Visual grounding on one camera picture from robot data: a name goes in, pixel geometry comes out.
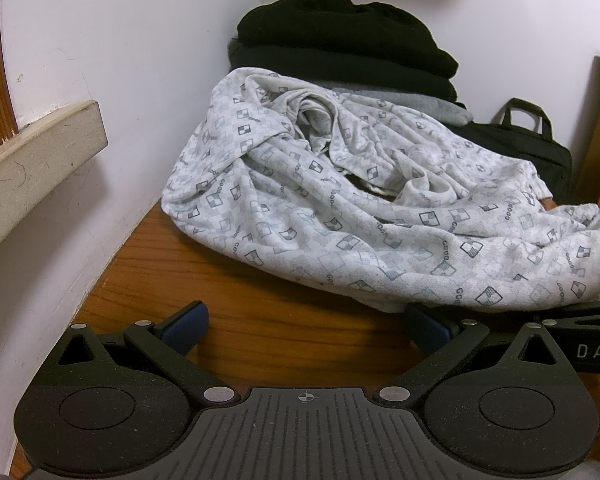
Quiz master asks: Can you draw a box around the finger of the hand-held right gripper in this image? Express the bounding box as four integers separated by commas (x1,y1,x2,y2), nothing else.
534,300,600,328

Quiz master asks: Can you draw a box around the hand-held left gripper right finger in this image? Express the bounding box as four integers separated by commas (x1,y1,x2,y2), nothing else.
373,304,577,407

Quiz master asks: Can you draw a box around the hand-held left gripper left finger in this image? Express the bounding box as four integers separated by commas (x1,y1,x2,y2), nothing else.
51,301,241,407

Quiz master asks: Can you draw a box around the white patterned shirt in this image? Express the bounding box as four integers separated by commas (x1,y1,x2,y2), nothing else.
162,66,600,315

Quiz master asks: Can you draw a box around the black laptop bag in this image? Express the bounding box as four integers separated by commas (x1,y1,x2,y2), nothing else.
452,99,576,207

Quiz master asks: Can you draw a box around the grey folded garment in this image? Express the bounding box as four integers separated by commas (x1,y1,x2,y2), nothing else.
325,80,476,126

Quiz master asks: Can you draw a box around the black folded garment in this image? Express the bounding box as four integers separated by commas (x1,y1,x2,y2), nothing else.
226,42,458,103

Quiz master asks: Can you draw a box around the black knitted sweater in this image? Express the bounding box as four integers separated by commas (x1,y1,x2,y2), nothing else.
236,0,459,81

